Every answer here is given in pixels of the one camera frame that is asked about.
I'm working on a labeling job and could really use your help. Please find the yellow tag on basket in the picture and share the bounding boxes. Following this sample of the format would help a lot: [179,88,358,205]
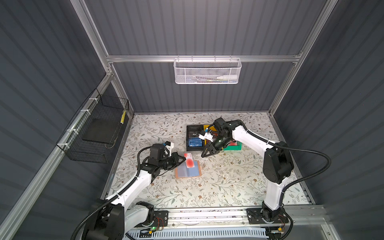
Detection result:
[120,110,126,124]

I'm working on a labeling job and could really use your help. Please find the green plastic bin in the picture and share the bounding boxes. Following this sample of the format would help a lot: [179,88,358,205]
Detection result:
[223,142,242,151]

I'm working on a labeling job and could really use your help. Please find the white marker in basket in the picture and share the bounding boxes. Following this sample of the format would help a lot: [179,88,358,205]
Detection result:
[216,75,239,82]

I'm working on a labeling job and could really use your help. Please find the black pad in basket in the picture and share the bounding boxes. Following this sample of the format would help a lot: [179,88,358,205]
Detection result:
[82,119,121,144]

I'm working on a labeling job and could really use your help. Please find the blue cards in black bin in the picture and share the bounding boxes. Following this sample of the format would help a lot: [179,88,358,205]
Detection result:
[188,138,203,148]

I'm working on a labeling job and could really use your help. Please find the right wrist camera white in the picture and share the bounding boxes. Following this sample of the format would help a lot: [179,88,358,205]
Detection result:
[198,129,214,142]

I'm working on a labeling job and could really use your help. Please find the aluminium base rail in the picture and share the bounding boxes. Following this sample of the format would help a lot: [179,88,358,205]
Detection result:
[80,204,331,240]

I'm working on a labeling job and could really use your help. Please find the black wire wall basket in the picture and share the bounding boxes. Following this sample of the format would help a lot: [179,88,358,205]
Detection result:
[57,91,130,164]

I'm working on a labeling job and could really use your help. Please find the tan leather card holder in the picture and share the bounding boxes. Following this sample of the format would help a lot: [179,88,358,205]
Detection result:
[175,161,202,179]

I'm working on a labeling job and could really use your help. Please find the yellow plastic bin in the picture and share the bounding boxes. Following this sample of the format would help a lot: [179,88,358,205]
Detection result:
[204,124,216,132]

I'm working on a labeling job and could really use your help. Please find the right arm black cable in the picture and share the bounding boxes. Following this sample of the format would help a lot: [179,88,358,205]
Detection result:
[227,119,332,199]

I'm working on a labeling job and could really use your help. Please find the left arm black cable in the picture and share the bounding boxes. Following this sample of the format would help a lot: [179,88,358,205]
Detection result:
[70,146,157,240]

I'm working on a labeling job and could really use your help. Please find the pink round card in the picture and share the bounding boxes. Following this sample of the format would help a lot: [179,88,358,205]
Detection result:
[184,153,195,169]

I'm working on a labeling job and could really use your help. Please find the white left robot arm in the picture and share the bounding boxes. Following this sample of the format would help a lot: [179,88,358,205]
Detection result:
[78,153,186,240]

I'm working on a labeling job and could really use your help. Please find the black plastic bin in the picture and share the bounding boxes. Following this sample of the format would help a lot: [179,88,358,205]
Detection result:
[186,125,205,152]

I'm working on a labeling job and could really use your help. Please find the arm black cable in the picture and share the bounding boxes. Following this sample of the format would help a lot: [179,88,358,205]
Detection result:
[70,146,157,240]
[227,119,332,199]

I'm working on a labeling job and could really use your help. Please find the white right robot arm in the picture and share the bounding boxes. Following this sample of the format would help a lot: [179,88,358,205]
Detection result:
[199,118,294,223]

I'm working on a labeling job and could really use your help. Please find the white wire wall basket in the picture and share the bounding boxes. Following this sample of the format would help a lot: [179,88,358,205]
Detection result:
[173,58,242,85]

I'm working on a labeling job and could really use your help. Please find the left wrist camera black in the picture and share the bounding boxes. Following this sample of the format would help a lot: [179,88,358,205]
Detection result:
[150,141,174,160]

